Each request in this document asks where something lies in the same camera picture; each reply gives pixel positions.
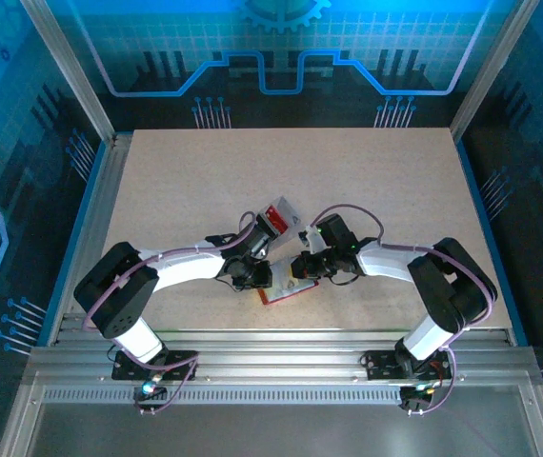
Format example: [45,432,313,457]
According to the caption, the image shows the red leather card holder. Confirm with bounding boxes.
[257,255,321,308]

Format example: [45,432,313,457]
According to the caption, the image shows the red card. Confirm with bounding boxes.
[262,203,290,235]

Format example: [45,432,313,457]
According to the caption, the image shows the grey front panel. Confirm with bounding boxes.
[26,403,542,457]

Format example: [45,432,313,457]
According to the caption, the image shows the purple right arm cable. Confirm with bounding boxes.
[309,203,499,415]

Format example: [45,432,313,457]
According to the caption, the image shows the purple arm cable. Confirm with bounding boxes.
[82,211,257,416]
[309,203,499,415]

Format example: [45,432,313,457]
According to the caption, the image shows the aluminium front rail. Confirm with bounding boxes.
[23,327,539,406]

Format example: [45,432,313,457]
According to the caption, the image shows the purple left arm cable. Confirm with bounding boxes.
[82,211,257,416]

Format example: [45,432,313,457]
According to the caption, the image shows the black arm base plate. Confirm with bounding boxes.
[111,349,200,382]
[364,349,458,382]

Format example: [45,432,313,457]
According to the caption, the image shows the grey slotted cable duct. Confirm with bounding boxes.
[41,387,405,407]

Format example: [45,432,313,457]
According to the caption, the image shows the black cable connector bracket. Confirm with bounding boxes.
[131,380,169,416]
[398,383,437,416]

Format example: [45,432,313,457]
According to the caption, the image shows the side frame rail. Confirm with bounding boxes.
[45,132,133,347]
[454,135,531,348]

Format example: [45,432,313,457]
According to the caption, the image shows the aluminium frame post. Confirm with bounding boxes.
[449,0,543,142]
[20,0,116,144]

